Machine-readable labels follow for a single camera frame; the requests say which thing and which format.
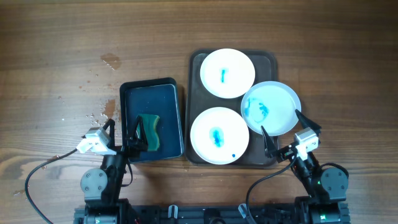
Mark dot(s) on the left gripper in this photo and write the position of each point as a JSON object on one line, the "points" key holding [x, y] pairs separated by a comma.
{"points": [[138, 147]]}

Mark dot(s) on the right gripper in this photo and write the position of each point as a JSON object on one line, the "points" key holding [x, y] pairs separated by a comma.
{"points": [[288, 150]]}

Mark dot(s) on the green yellow sponge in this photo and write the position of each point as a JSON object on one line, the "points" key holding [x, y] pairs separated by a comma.
{"points": [[150, 126]]}

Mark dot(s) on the white plate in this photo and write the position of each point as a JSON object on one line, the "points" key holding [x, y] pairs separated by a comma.
{"points": [[227, 73], [219, 136], [271, 106]]}

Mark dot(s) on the white plate top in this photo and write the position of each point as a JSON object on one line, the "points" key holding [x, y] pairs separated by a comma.
{"points": [[227, 73]]}

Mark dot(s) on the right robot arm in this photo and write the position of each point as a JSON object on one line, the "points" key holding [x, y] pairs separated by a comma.
{"points": [[325, 184]]}

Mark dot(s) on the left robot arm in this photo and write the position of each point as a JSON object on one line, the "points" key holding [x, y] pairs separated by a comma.
{"points": [[102, 186]]}

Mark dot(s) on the black water basin tray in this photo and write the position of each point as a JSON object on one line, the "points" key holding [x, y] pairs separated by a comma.
{"points": [[156, 97]]}

